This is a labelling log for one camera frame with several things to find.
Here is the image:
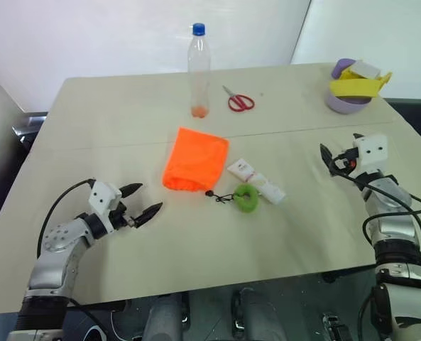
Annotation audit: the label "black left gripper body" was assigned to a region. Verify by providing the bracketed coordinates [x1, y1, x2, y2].
[106, 200, 141, 232]

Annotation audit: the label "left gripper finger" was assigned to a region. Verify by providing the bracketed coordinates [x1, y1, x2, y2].
[135, 202, 164, 227]
[120, 183, 144, 199]

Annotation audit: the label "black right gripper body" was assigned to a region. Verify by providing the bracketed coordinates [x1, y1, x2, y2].
[332, 146, 360, 175]

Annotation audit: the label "lavender plastic bowl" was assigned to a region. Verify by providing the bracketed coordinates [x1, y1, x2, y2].
[324, 87, 373, 116]

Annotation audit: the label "yellow cloth strip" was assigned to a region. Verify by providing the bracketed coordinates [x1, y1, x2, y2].
[329, 70, 393, 99]

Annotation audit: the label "white rectangular block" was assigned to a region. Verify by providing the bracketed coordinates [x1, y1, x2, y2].
[348, 60, 382, 80]

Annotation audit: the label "purple rounded object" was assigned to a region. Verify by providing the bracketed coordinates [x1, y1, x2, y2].
[332, 58, 356, 80]

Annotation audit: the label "white cosmetic tube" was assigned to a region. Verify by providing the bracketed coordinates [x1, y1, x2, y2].
[226, 158, 287, 205]

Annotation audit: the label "grey rounded shape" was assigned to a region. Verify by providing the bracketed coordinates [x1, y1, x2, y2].
[143, 293, 190, 341]

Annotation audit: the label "white board panel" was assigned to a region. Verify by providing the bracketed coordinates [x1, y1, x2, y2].
[289, 0, 421, 101]

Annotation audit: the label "clear bottle with blue cap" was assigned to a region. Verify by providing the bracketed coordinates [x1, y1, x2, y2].
[186, 22, 212, 119]

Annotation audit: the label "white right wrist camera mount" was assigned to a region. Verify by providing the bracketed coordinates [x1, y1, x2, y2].
[351, 134, 389, 168]

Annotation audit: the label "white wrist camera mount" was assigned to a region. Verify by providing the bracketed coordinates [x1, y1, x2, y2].
[351, 134, 389, 168]
[87, 180, 123, 232]

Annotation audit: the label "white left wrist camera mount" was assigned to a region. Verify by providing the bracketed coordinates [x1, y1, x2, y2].
[87, 180, 123, 232]

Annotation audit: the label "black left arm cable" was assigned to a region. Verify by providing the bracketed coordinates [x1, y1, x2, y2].
[36, 178, 94, 259]

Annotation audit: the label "orange drawstring bag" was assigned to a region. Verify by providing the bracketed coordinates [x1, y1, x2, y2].
[161, 126, 237, 205]

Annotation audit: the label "green fuzzy ring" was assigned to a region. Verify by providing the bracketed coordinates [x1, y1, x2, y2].
[233, 183, 261, 215]

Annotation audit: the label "red-handled scissors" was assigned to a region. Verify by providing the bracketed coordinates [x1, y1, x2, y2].
[221, 85, 256, 113]

